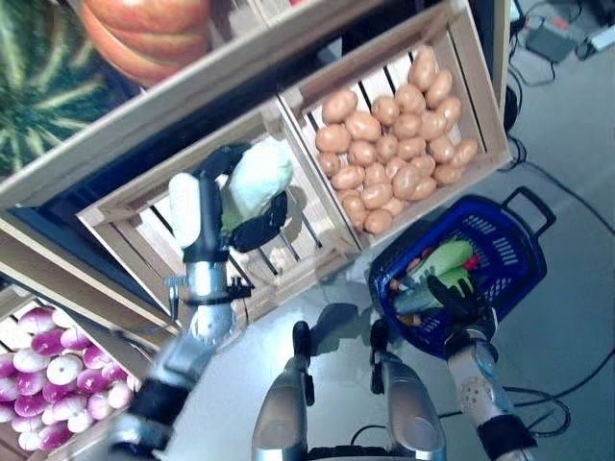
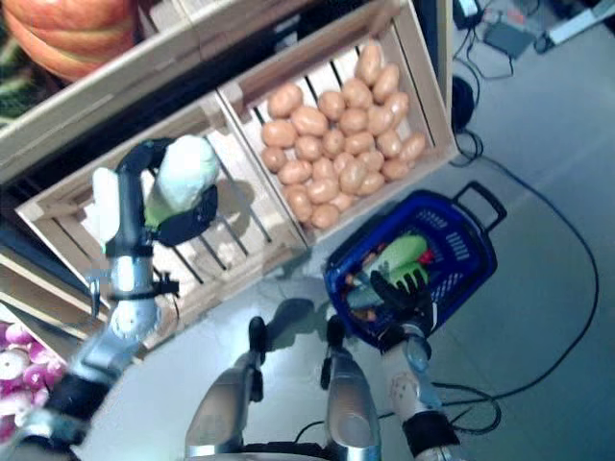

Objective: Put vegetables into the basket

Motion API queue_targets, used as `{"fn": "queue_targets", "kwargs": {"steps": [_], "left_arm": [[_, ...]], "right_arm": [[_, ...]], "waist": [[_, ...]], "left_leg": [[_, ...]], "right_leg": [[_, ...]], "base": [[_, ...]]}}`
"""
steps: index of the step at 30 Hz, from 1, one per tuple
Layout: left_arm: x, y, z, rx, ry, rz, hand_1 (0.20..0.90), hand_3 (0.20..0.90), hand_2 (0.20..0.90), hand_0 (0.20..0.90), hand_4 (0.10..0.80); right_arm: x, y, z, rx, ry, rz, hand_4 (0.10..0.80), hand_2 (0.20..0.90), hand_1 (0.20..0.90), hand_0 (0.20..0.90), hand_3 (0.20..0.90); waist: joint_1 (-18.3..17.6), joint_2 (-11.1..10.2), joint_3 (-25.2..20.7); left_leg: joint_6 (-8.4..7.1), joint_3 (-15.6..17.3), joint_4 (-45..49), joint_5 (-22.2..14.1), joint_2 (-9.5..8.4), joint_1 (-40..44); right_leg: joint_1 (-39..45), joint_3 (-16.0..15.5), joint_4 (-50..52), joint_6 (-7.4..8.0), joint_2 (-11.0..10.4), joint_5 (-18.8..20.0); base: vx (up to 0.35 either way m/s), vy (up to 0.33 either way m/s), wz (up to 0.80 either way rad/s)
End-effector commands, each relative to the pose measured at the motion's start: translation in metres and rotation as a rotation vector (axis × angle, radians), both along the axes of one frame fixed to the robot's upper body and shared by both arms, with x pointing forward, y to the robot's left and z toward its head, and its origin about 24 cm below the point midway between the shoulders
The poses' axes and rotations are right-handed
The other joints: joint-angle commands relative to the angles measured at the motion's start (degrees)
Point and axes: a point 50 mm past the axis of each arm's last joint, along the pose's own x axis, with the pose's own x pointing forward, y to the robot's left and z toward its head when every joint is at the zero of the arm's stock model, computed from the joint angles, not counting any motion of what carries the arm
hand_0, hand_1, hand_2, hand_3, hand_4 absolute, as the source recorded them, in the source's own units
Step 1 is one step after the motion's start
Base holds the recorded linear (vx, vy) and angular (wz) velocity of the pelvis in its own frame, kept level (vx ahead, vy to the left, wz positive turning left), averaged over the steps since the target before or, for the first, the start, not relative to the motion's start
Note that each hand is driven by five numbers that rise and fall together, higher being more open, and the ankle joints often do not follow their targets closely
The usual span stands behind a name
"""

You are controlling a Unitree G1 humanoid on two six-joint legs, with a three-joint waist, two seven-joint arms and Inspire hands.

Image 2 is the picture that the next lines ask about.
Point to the silver left robot leg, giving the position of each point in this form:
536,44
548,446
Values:
226,394

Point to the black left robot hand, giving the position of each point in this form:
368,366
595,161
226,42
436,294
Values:
130,201

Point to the small red pepper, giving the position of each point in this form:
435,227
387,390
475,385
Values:
425,257

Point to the small orange pumpkin green stem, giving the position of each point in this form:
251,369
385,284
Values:
67,33

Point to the tan potato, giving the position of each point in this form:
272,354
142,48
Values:
369,62
386,81
298,201
331,104
356,93
413,146
324,216
278,133
309,120
285,100

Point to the wooden slatted cabbage crate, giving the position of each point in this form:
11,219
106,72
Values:
57,201

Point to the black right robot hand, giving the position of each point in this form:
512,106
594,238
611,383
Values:
403,307

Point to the black power adapter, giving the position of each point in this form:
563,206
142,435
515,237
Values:
466,12

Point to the blue plastic shopping basket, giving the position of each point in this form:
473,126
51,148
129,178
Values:
461,240

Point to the grey flat box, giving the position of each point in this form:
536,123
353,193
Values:
507,37

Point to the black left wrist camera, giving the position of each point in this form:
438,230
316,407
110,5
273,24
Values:
168,287

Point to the black round floor base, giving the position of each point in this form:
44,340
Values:
461,103

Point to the wooden potato crate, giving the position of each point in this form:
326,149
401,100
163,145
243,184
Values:
423,77

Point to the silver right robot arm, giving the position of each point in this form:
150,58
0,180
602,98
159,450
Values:
408,384

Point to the black robot torso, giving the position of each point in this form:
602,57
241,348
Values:
288,454

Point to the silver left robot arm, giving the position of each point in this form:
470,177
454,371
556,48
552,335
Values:
130,317

